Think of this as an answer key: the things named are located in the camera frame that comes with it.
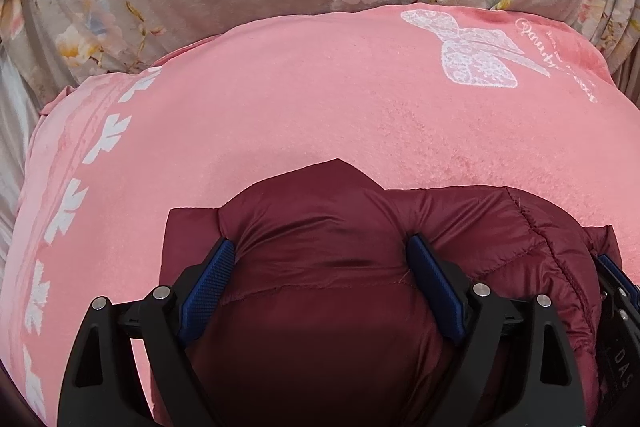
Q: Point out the white satin sheet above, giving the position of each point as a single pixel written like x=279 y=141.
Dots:
x=12 y=132

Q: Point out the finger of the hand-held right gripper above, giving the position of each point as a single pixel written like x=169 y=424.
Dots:
x=612 y=268

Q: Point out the pink fleece blanket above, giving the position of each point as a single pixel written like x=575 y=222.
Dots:
x=300 y=107

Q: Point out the maroon quilted puffer jacket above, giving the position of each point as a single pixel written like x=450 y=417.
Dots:
x=325 y=227

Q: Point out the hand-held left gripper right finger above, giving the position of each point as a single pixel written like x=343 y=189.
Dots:
x=435 y=292

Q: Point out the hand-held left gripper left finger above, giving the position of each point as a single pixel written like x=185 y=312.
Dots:
x=207 y=292

